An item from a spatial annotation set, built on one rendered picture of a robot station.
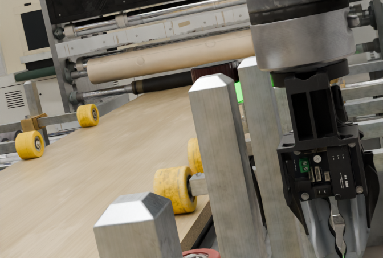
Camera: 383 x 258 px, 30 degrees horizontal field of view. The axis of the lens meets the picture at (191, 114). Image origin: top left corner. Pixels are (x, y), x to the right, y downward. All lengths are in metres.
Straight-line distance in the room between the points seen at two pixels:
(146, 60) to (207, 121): 2.70
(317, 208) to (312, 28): 0.18
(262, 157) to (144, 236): 0.51
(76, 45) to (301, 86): 2.83
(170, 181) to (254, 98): 0.38
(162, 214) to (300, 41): 0.28
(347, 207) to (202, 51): 2.57
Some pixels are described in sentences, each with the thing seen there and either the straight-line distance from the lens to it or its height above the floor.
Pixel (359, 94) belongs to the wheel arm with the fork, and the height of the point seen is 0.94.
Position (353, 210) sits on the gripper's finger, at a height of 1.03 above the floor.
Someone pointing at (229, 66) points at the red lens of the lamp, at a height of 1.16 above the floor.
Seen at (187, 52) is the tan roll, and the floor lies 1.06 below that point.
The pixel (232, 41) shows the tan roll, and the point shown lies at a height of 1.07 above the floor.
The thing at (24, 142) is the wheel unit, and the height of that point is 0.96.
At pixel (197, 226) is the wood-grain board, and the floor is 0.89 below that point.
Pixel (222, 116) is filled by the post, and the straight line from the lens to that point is 0.61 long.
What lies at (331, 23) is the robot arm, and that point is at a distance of 0.63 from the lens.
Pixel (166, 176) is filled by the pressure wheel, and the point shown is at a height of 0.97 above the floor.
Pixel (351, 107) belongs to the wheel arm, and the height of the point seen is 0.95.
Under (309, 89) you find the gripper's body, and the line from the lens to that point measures 0.62.
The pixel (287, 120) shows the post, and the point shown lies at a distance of 1.11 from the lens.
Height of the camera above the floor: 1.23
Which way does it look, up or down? 8 degrees down
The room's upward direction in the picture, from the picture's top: 11 degrees counter-clockwise
